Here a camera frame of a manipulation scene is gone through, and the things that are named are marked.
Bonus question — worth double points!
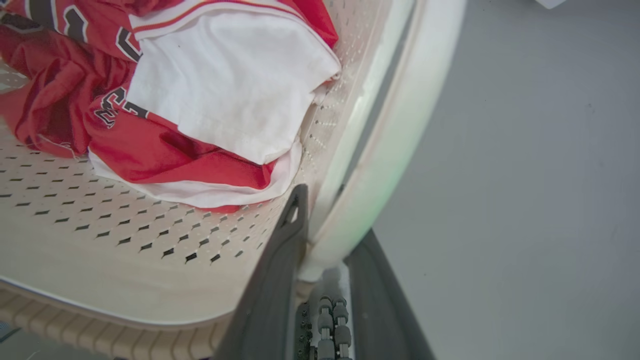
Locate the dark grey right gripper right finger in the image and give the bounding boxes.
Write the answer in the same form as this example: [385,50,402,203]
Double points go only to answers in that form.
[344,229,436,360]

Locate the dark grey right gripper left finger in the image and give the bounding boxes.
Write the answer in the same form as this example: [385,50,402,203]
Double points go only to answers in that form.
[213,184,310,360]

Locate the cream perforated plastic laundry basket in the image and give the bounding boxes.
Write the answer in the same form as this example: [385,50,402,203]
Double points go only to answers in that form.
[0,0,468,360]

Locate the red and white sports jersey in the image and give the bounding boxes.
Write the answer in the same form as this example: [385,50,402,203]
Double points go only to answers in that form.
[0,0,343,214]

